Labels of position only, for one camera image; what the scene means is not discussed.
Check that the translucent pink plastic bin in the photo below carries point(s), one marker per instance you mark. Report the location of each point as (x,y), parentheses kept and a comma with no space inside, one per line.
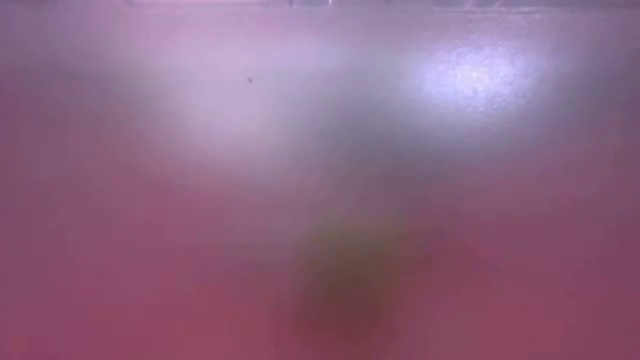
(150,225)

